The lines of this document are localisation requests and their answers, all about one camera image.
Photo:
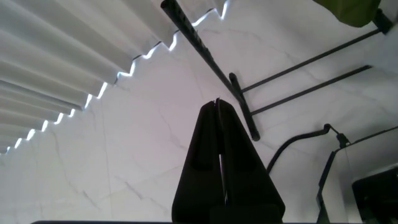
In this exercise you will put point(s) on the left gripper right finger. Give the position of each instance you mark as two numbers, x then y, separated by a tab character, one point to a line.
252	186

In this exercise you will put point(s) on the green long-sleeved shirt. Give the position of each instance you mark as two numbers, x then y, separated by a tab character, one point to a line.
351	11

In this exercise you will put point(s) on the white curtain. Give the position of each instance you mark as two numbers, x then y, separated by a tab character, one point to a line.
62	46

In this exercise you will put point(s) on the black clothes rack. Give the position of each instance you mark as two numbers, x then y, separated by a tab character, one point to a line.
199	43

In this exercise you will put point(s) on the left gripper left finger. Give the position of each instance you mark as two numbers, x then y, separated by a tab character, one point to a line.
199	186

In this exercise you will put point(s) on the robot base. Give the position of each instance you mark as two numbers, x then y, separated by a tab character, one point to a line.
367	186

